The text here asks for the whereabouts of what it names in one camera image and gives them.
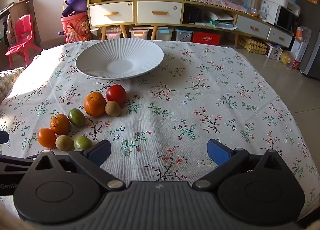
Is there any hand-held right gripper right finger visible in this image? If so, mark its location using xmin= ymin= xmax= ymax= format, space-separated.
xmin=192 ymin=139 xmax=294 ymax=190

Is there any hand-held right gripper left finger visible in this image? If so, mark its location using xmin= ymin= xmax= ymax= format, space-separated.
xmin=30 ymin=139 xmax=126 ymax=191

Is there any green fruit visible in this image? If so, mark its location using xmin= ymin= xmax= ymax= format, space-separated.
xmin=74 ymin=136 xmax=92 ymax=150
xmin=68 ymin=109 xmax=86 ymax=127

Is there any brown kiwi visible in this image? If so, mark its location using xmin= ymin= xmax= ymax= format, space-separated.
xmin=55 ymin=135 xmax=70 ymax=151
xmin=105 ymin=101 xmax=121 ymax=116

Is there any small smooth orange fruit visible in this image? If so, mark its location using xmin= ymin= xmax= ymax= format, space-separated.
xmin=37 ymin=128 xmax=57 ymax=149

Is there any small rough mandarin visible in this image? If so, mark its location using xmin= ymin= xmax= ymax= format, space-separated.
xmin=50 ymin=114 xmax=71 ymax=136

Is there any large orange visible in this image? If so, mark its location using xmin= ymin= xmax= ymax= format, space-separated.
xmin=83 ymin=92 xmax=107 ymax=117

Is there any red tomato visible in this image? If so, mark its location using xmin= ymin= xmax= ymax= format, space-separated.
xmin=106 ymin=84 xmax=127 ymax=106

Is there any white ribbed plate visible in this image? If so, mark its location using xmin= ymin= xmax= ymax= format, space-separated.
xmin=75 ymin=39 xmax=164 ymax=80

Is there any beige knitted blanket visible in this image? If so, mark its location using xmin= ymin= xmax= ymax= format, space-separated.
xmin=0 ymin=67 xmax=26 ymax=99

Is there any floral tablecloth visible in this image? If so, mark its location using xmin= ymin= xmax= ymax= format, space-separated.
xmin=0 ymin=40 xmax=320 ymax=230

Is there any red plastic chair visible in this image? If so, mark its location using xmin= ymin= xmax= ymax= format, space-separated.
xmin=5 ymin=14 xmax=42 ymax=70

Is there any yellow egg carton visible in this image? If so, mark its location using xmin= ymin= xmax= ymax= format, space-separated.
xmin=237 ymin=35 xmax=270 ymax=55

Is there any red box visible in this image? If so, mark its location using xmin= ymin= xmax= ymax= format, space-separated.
xmin=192 ymin=32 xmax=221 ymax=46

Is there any yellow bag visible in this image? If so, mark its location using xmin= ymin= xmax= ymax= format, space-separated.
xmin=279 ymin=52 xmax=292 ymax=65

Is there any clear storage box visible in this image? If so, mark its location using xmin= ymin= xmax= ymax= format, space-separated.
xmin=106 ymin=27 xmax=123 ymax=40
xmin=175 ymin=29 xmax=193 ymax=42
xmin=129 ymin=27 xmax=148 ymax=40
xmin=156 ymin=27 xmax=174 ymax=41

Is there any red printed bucket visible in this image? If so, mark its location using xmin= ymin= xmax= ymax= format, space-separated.
xmin=61 ymin=11 xmax=91 ymax=44

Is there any white carton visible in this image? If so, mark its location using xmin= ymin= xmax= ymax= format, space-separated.
xmin=291 ymin=39 xmax=310 ymax=70

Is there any long low cabinet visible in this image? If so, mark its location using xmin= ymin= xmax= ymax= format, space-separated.
xmin=183 ymin=0 xmax=296 ymax=49

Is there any stack of papers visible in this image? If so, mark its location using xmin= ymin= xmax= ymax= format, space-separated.
xmin=207 ymin=11 xmax=237 ymax=31

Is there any white drawer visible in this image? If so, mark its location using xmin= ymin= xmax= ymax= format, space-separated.
xmin=137 ymin=1 xmax=183 ymax=25
xmin=89 ymin=1 xmax=134 ymax=25

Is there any black microwave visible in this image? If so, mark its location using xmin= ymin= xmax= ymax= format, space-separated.
xmin=274 ymin=6 xmax=300 ymax=32

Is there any dark refrigerator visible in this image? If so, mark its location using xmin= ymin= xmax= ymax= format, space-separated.
xmin=298 ymin=0 xmax=320 ymax=81

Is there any purple toy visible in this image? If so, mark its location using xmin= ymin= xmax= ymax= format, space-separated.
xmin=62 ymin=0 xmax=88 ymax=17

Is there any pink cloth runner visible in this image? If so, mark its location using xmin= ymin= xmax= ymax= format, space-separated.
xmin=167 ymin=0 xmax=253 ymax=13

